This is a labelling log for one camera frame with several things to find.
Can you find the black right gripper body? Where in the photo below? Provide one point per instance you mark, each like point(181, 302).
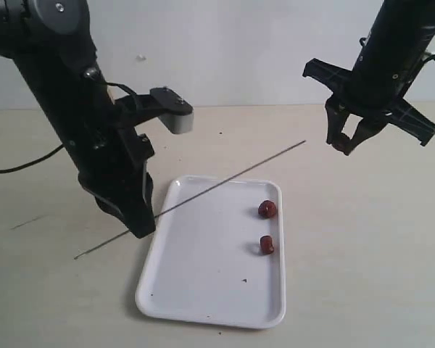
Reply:
point(364, 101)

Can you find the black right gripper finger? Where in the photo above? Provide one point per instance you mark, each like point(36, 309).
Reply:
point(337, 116)
point(366, 128)

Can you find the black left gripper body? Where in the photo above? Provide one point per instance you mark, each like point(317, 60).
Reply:
point(104, 154)

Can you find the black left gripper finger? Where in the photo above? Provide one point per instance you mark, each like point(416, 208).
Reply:
point(131, 203)

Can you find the red date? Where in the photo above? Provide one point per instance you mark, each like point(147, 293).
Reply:
point(266, 245)
point(267, 209)
point(341, 143)

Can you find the thin metal skewer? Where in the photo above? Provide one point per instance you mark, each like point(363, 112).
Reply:
point(191, 198)

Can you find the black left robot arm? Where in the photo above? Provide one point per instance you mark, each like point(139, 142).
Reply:
point(51, 45)

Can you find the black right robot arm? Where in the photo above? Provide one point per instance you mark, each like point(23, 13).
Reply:
point(395, 49)

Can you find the white plastic tray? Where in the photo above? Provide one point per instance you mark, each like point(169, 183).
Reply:
point(205, 265)

